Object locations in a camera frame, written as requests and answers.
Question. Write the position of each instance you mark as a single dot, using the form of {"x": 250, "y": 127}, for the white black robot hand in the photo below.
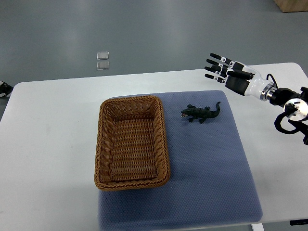
{"x": 239, "y": 78}

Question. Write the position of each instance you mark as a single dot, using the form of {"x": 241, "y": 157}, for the dark toy crocodile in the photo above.
{"x": 202, "y": 114}

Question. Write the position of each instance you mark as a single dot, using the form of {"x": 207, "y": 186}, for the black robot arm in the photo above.
{"x": 295, "y": 109}

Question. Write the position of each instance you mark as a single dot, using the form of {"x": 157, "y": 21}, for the brown wicker basket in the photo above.
{"x": 131, "y": 150}

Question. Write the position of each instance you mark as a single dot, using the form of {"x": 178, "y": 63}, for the wooden box corner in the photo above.
{"x": 292, "y": 6}

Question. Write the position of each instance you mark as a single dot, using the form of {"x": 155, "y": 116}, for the blue fabric mat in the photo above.
{"x": 210, "y": 184}

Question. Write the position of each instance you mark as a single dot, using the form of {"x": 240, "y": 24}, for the upper floor socket plate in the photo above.
{"x": 102, "y": 55}

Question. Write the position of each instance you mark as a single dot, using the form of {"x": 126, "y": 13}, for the black table control panel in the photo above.
{"x": 299, "y": 222}

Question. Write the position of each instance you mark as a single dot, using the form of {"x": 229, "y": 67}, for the black white object at left edge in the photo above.
{"x": 5, "y": 89}

